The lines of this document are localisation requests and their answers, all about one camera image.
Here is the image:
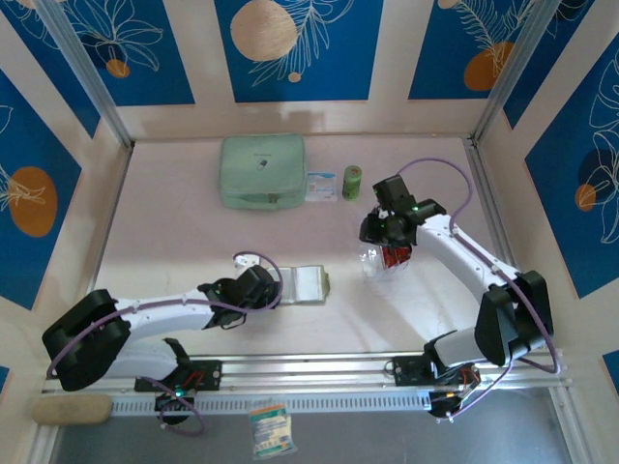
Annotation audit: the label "aluminium mounting rail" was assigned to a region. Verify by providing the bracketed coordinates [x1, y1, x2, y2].
[43, 350, 575, 392]

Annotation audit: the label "aluminium side rail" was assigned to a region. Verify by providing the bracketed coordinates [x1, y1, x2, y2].
[466, 139, 545, 349]
[72, 144, 134, 359]

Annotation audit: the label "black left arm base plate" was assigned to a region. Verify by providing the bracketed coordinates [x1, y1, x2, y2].
[133, 360, 223, 392]

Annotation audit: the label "green cylinder can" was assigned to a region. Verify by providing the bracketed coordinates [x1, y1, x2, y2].
[341, 164, 364, 202]

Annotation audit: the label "white blue sachet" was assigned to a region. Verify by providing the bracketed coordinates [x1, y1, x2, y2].
[305, 171, 339, 203]

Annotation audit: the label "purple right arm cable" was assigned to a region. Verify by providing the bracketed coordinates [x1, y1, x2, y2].
[396, 157, 565, 421]

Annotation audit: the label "red credit card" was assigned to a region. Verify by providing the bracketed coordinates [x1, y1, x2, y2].
[380, 246, 412, 270]

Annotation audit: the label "mint green zip pouch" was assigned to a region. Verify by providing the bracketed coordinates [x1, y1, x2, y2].
[216, 133, 310, 212]

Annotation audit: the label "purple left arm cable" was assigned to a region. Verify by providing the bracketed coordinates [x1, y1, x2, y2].
[47, 249, 284, 439]

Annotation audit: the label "black connector module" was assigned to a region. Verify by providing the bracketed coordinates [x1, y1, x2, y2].
[153, 390, 195, 427]
[428, 390, 465, 421]

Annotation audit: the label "red packets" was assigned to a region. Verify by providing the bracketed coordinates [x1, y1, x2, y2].
[357, 244, 413, 281]

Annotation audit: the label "aluminium frame post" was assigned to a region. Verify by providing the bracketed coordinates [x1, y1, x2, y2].
[36, 0, 134, 151]
[471, 0, 565, 146]

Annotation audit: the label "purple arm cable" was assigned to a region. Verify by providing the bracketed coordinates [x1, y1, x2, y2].
[396, 157, 565, 421]
[47, 249, 284, 439]

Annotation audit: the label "olive green card holder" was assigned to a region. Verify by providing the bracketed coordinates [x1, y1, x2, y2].
[278, 263, 333, 306]

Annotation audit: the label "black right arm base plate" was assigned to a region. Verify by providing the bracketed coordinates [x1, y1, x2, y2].
[392, 354, 480, 388]

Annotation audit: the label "beige foam block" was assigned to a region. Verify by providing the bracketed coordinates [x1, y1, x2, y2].
[32, 393, 113, 426]

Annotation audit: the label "white slotted cable duct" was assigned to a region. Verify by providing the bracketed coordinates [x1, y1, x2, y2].
[110, 391, 431, 416]

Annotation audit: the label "grey metal panel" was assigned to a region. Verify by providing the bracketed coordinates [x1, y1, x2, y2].
[47, 413, 572, 464]

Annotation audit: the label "green orange plastic packet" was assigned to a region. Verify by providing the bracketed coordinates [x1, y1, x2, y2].
[248, 404, 297, 460]

